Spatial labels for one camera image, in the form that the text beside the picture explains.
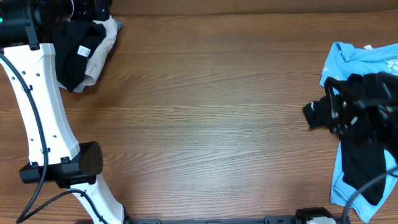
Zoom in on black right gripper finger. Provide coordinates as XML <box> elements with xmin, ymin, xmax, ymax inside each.
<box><xmin>373</xmin><ymin>72</ymin><xmax>397</xmax><ymax>103</ymax></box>
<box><xmin>324</xmin><ymin>77</ymin><xmax>354</xmax><ymax>124</ymax></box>

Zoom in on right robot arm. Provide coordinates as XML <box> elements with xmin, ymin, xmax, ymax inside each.
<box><xmin>302</xmin><ymin>72</ymin><xmax>397</xmax><ymax>223</ymax></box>

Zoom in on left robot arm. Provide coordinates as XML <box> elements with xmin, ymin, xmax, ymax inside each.
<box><xmin>1</xmin><ymin>0</ymin><xmax>131</xmax><ymax>223</ymax></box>

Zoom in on black printed t-shirt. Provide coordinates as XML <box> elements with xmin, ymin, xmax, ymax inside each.
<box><xmin>302</xmin><ymin>73</ymin><xmax>398</xmax><ymax>206</ymax></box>

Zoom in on folded beige pants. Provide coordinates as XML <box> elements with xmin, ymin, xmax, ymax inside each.
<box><xmin>53</xmin><ymin>17</ymin><xmax>123</xmax><ymax>92</ymax></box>

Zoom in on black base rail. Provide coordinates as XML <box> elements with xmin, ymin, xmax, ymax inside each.
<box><xmin>126</xmin><ymin>216</ymin><xmax>341</xmax><ymax>224</ymax></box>

